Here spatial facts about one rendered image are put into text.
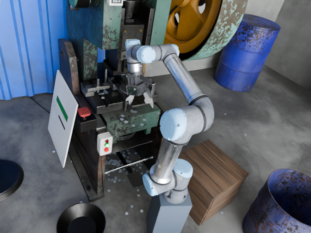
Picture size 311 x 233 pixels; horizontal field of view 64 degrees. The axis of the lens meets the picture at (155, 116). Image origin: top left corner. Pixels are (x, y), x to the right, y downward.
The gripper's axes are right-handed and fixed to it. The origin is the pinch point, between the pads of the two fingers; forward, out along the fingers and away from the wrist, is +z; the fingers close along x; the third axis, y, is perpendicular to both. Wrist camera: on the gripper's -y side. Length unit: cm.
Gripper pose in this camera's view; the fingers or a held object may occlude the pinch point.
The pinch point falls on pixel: (141, 106)
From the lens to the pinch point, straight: 137.9
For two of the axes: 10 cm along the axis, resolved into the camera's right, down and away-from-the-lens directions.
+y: -4.9, 3.8, -7.8
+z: 0.8, 9.1, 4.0
